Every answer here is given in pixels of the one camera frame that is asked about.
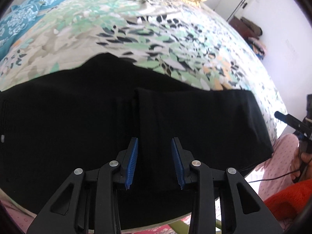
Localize teal damask pillow near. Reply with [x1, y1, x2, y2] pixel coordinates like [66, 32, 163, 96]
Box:
[1, 3, 42, 60]

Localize pink dotted pyjama leg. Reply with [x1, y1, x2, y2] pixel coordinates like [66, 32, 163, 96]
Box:
[258, 134, 299, 201]

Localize dark brown suitcase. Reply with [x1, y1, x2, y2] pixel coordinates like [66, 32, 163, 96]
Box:
[229, 16, 263, 39]

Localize black pants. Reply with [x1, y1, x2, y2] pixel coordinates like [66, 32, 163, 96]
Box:
[1, 53, 273, 229]

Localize right hand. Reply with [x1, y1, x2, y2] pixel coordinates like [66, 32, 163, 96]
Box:
[290, 148, 312, 181]

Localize orange red sleeve forearm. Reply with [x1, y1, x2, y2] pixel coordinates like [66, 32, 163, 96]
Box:
[264, 179, 312, 221]

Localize pile of colourful clothes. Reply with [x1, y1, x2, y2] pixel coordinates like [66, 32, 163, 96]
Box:
[247, 37, 267, 60]

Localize floral leaf-print bedsheet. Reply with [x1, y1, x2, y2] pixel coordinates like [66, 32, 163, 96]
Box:
[1, 0, 286, 141]

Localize black cable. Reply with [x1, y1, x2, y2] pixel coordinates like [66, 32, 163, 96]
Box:
[247, 169, 297, 184]

